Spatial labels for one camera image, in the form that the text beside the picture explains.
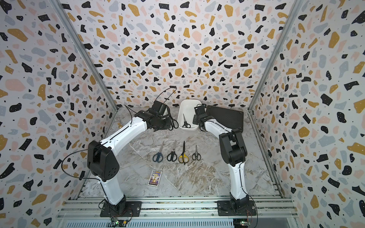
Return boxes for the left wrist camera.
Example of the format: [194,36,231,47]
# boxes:
[149,101,167,116]

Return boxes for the colourful card pack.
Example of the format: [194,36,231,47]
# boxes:
[148,170,162,187]

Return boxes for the black hard case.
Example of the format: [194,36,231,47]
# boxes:
[206,105,244,132]

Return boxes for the aluminium rail frame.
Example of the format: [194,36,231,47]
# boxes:
[55,196,301,228]

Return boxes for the blue handled scissors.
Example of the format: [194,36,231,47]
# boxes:
[153,141,164,162]

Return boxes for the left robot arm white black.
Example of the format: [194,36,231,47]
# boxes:
[87,109,172,206]

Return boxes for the all black scissors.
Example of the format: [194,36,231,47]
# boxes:
[168,117,179,131]

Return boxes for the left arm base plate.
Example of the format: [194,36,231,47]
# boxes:
[100,201,142,218]

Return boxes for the yellow black handled scissors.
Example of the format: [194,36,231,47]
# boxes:
[178,141,189,164]

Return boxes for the short black handled scissors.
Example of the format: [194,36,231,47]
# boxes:
[183,115,191,129]

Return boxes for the black handled large scissors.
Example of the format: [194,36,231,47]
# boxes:
[167,140,177,162]

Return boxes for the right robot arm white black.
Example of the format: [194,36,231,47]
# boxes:
[193,114,250,213]

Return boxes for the white plastic storage box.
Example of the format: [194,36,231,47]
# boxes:
[177,99,202,131]

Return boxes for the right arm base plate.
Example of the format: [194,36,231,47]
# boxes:
[217,199,257,216]

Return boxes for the small black scissors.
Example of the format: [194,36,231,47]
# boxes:
[192,145,201,161]

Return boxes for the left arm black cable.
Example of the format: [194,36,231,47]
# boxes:
[61,85,178,181]

